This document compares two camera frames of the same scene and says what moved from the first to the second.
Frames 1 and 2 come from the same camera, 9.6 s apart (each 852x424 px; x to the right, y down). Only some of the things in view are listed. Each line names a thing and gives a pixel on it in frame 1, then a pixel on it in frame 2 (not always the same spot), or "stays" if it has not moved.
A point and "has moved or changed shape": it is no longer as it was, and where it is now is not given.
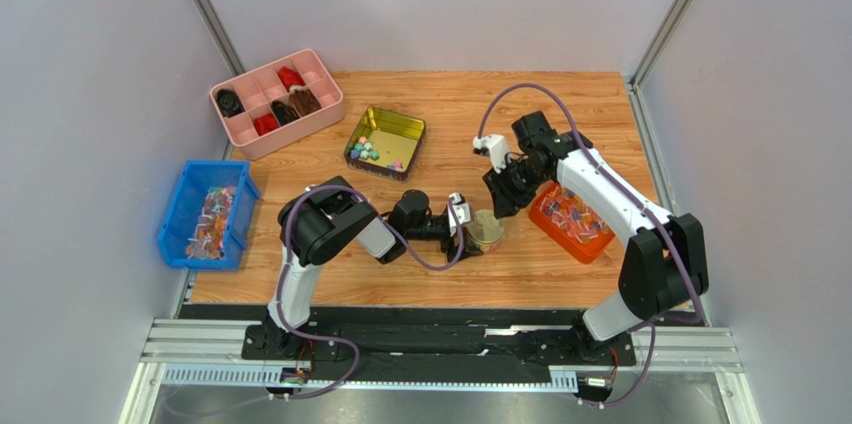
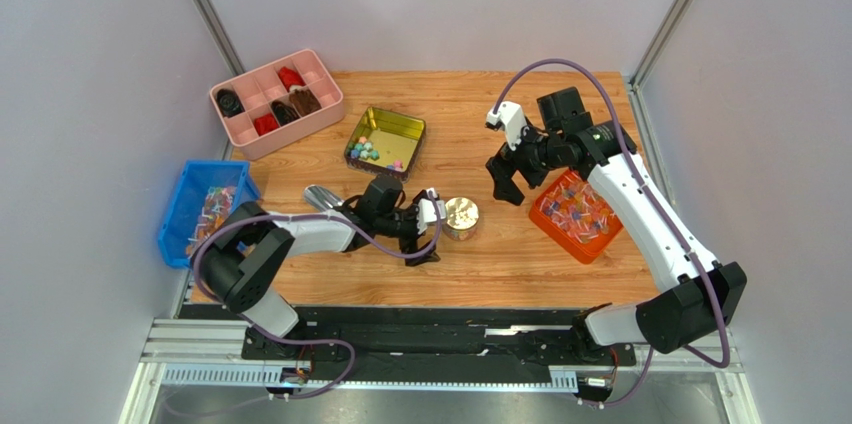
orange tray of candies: (571, 223) stays
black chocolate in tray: (229, 102) stays
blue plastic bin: (207, 224) stays
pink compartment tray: (276, 102) stays
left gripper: (468, 250) → (411, 209)
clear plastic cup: (489, 247) has moved or changed shape
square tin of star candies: (385, 145) stays
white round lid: (485, 227) has moved or changed shape
